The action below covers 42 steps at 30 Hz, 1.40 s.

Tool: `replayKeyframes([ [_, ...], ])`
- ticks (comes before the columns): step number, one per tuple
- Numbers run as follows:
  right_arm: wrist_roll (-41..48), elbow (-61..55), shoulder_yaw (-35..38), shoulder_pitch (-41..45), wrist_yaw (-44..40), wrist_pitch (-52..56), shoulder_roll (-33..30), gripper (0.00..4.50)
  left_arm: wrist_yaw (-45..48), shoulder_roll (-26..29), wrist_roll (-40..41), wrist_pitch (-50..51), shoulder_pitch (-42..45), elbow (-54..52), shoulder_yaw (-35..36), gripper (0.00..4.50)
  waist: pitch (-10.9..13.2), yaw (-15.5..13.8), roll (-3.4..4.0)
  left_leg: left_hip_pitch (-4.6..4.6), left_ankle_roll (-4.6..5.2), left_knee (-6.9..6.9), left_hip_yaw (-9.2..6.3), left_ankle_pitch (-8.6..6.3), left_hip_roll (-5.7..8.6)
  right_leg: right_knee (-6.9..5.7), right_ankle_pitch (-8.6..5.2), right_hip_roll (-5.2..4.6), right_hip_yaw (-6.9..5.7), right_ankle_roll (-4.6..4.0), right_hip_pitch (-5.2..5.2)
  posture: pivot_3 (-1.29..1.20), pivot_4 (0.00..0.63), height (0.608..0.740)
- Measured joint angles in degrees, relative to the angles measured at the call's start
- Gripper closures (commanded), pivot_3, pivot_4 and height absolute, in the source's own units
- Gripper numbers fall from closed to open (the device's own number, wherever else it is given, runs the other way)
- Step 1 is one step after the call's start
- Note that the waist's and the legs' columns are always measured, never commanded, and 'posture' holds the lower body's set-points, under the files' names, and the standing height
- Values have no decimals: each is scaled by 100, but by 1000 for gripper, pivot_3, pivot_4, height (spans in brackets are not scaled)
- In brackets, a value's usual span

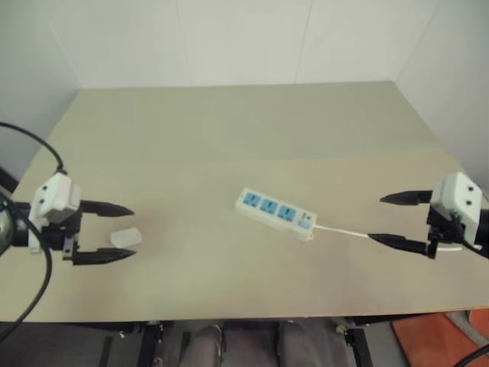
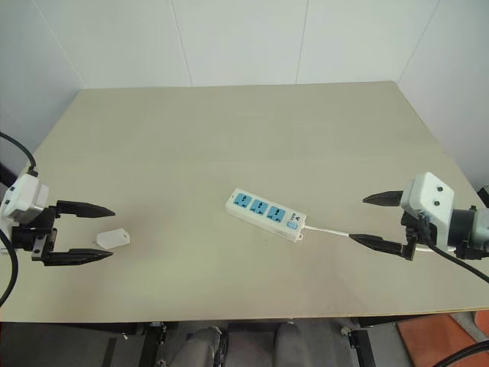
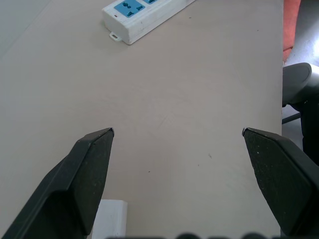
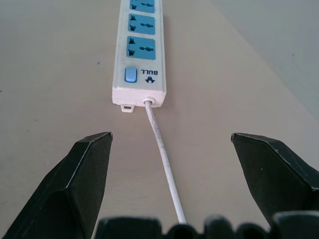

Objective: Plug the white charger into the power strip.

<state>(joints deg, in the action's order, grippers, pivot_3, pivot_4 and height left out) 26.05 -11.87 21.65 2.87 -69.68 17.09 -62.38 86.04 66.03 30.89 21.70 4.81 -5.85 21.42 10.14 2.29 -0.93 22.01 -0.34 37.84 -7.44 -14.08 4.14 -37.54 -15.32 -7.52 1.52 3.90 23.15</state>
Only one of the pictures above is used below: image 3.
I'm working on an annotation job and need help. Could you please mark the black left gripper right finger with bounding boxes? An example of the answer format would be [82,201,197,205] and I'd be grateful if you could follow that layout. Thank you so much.
[242,127,319,237]

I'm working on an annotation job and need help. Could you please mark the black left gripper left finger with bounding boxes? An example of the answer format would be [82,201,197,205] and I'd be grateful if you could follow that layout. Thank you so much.
[0,127,114,239]

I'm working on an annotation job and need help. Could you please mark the white power strip blue sockets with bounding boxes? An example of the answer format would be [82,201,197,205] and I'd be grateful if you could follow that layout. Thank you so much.
[101,0,196,45]

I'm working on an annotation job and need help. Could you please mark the white rectangular block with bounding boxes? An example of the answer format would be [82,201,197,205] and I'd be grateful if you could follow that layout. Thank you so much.
[91,200,128,238]

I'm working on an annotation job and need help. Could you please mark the silver robot body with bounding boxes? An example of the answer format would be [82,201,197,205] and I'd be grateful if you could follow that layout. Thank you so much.
[282,0,319,166]

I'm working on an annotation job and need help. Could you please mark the orange-red floor mat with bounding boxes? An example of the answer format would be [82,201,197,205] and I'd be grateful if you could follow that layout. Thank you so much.
[283,0,299,60]

